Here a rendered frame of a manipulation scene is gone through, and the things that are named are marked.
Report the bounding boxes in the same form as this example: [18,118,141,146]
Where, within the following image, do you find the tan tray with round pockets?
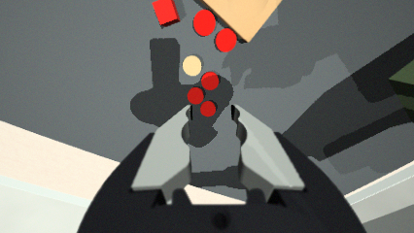
[199,0,282,43]

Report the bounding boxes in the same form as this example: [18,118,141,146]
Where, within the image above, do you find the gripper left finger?
[77,105,192,233]

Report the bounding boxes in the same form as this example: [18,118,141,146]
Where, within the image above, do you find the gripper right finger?
[231,104,366,233]

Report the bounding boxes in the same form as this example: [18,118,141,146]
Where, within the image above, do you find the red disc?
[200,101,216,117]
[201,72,219,90]
[193,10,216,36]
[216,28,236,51]
[188,87,204,104]

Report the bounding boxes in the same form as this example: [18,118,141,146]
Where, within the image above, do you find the cream disc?
[183,55,201,76]

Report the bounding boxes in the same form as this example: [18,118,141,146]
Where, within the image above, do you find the red cube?
[153,0,180,27]

